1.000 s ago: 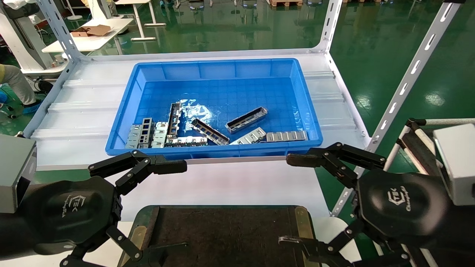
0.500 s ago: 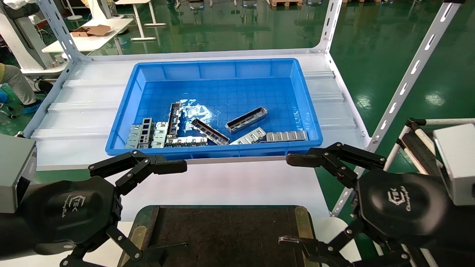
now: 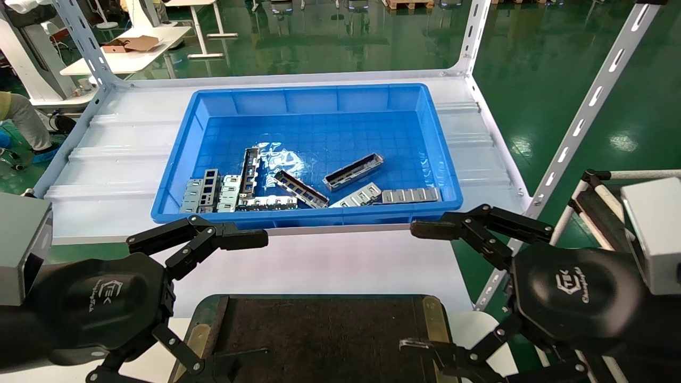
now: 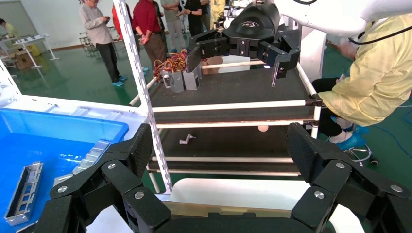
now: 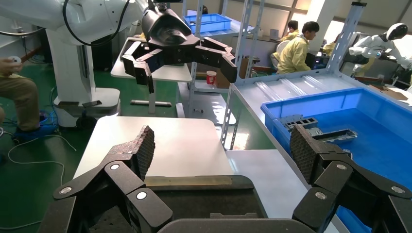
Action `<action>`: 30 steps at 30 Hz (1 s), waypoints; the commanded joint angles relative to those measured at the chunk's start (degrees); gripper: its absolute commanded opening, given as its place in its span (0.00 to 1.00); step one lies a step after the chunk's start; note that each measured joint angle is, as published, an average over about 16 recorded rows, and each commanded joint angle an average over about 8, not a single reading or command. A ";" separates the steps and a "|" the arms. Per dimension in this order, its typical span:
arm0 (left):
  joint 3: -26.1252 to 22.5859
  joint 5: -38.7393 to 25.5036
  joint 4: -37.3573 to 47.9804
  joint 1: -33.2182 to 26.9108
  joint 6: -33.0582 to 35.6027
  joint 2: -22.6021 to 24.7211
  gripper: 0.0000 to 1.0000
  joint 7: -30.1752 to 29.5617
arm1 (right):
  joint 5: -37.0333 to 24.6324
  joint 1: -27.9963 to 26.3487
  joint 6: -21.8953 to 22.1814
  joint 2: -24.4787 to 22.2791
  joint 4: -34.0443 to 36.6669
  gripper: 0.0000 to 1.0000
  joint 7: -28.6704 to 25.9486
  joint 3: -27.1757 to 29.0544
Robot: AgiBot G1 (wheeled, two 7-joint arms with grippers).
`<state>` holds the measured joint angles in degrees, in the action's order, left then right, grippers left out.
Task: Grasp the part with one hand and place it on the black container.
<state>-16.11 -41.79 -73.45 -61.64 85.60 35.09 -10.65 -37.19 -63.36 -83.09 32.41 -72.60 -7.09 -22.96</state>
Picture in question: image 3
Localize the black container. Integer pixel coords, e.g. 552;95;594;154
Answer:
169;294;459;383

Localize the white perforated rack upright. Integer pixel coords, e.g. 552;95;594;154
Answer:
52;0;117;88
474;0;668;312
456;0;491;76

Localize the blue plastic bin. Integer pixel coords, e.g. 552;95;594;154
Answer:
151;82;463;230

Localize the black cart pad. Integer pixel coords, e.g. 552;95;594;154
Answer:
572;184;636;251

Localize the white table with legs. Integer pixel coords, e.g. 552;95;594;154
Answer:
165;0;239;60

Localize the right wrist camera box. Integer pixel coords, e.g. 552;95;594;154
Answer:
620;177;681;296

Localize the brown cardboard box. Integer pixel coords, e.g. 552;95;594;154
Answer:
101;35;163;54

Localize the white machine column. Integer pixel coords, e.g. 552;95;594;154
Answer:
0;0;99;110

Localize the white tubular cart frame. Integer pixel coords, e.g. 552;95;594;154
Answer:
548;169;681;251

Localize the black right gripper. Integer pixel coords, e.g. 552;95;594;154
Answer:
399;204;649;383

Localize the person's grey trouser leg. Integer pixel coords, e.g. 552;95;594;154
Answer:
0;91;54;155

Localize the silver metal bracket part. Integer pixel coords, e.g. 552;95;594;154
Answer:
236;195;298;212
322;153;385;193
217;174;241;213
180;178;206;214
272;169;330;209
328;182;383;209
238;147;261;199
380;187;442;204
201;169;221;213

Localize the white desk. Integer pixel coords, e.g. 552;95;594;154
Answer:
60;26;192;76

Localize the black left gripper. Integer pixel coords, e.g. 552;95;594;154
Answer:
29;214;270;383

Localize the blue shoe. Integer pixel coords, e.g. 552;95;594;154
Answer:
32;143;62;163

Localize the white floor stand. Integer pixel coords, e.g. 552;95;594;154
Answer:
95;0;119;30

